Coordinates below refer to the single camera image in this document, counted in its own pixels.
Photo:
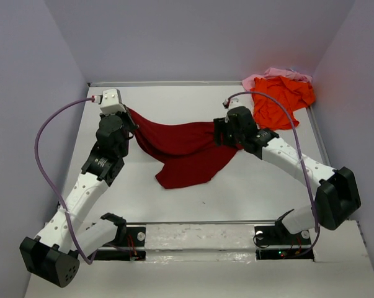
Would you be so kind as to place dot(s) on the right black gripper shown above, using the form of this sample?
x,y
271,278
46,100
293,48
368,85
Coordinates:
x,y
221,125

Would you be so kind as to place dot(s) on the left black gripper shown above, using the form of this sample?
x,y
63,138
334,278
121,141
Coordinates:
x,y
126,116

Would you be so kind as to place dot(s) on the dark red t shirt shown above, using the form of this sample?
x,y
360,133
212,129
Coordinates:
x,y
188,151

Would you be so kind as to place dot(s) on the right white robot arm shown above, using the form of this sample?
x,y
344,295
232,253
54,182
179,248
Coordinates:
x,y
333,192

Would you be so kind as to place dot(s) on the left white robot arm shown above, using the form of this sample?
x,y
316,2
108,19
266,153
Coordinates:
x,y
54,254

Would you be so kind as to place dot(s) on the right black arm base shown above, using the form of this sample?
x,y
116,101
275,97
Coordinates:
x,y
275,242

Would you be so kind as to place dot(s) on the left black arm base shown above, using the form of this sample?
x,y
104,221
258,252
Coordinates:
x,y
128,243

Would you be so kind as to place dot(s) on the orange t shirt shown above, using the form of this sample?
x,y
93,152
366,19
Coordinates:
x,y
276,99

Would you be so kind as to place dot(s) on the pink t shirt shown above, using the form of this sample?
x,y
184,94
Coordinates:
x,y
276,73

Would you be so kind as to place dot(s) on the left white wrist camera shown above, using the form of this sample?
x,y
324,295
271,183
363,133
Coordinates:
x,y
111,102

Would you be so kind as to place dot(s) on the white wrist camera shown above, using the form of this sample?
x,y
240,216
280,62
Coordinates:
x,y
111,102
234,102

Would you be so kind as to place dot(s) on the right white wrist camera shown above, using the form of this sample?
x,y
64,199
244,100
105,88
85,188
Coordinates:
x,y
234,102

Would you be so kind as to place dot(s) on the aluminium table edge rail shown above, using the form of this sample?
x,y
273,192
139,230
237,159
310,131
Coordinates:
x,y
161,83

